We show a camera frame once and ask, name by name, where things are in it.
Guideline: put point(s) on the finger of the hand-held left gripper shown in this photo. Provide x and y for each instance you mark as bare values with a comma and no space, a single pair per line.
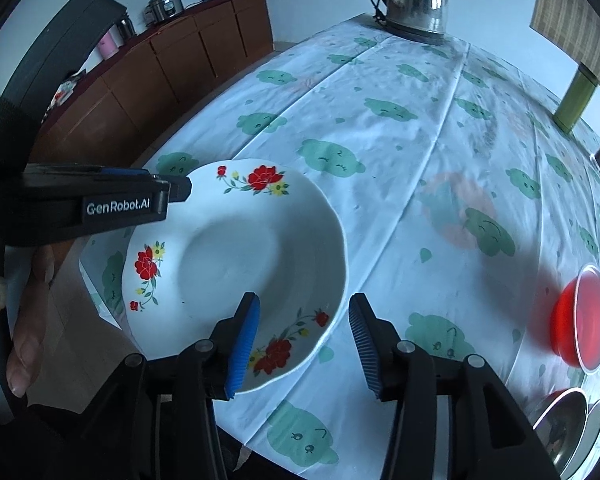
179,189
125,173

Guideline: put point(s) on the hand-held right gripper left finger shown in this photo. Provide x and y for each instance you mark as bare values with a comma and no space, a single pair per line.
242,345

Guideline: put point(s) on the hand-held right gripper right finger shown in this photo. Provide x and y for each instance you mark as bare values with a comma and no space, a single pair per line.
362,345

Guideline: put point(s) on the white plate with red roses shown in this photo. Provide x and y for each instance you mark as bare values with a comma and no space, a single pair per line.
260,240

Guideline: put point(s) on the stainless steel bowl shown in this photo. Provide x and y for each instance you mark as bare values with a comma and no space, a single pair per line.
560,430

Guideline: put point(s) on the red plastic bowl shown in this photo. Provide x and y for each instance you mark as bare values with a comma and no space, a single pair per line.
587,320

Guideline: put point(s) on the small steel dish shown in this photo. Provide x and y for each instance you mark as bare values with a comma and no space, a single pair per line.
596,425

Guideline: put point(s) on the person's left hand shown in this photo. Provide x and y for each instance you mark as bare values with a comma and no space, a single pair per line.
32,320

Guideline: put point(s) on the red white packet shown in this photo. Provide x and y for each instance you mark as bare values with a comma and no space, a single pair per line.
65,94

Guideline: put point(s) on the brown wooden sideboard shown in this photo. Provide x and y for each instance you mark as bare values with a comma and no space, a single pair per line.
180,60

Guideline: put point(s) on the pink thermos bottle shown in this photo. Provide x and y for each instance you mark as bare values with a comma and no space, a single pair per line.
107,45

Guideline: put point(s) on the black thermos bottle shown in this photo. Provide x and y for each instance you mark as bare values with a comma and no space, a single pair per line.
125,27

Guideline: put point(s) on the steel cooking pot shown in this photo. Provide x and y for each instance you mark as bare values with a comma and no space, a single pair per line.
164,7

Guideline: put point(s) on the stainless steel electric kettle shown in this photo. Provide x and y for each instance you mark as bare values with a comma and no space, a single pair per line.
415,0

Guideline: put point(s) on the green thermos bottle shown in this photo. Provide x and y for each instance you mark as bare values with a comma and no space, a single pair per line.
575,100

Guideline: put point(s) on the bamboo window blind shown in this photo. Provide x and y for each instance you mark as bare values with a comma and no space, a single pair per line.
575,15

